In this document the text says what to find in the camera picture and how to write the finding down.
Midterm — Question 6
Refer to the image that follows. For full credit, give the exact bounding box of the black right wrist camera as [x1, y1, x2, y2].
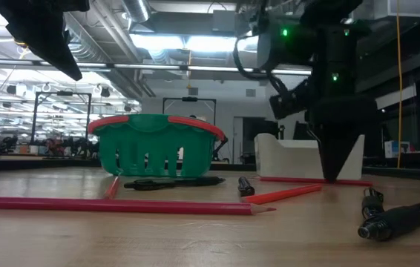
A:
[268, 79, 312, 120]

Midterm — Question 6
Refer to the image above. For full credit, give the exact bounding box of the silver ceiling duct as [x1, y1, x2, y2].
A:
[120, 0, 152, 24]

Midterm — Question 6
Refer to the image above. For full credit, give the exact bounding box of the bright ceiling light panel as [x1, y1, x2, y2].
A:
[130, 33, 259, 53]

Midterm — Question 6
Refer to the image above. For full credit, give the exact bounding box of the white ceiling unit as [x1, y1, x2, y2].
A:
[358, 0, 420, 20]

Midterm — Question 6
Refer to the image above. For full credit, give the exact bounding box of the small black station frame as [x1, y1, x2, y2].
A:
[162, 96, 217, 116]

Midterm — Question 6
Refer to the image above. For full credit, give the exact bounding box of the large black station frame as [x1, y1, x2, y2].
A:
[31, 90, 93, 146]

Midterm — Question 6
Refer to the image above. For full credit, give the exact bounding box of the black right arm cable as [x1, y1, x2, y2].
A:
[232, 35, 289, 98]

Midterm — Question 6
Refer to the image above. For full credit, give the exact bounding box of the white box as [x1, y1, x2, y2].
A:
[383, 139, 412, 159]

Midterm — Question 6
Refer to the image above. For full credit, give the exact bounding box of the teal basket orange rim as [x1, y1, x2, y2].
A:
[87, 113, 229, 178]

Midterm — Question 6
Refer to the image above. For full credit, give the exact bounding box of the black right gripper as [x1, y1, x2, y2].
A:
[308, 94, 378, 183]

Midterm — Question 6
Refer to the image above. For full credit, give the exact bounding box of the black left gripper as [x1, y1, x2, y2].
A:
[0, 0, 91, 82]

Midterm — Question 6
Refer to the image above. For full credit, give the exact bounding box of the orange pencil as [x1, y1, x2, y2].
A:
[240, 183, 324, 205]
[104, 175, 122, 200]

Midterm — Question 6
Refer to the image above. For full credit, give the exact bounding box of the long ceiling light bar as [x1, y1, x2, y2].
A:
[0, 57, 313, 75]

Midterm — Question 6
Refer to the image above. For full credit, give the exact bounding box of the white plastic bin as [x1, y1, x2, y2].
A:
[253, 132, 366, 182]

